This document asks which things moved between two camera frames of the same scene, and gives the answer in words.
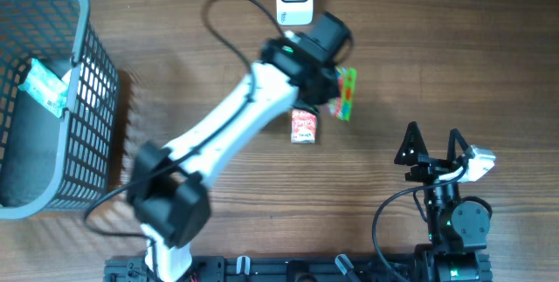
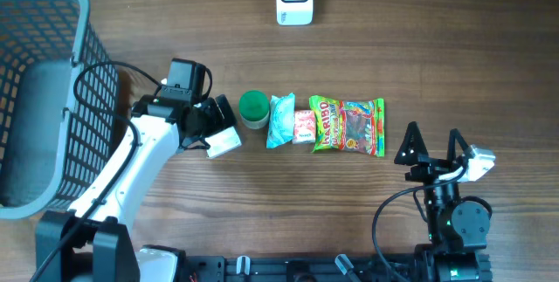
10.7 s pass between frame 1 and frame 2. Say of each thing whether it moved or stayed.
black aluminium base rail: stayed
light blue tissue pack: moved
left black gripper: moved
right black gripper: stayed
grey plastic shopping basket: stayed
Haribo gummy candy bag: moved
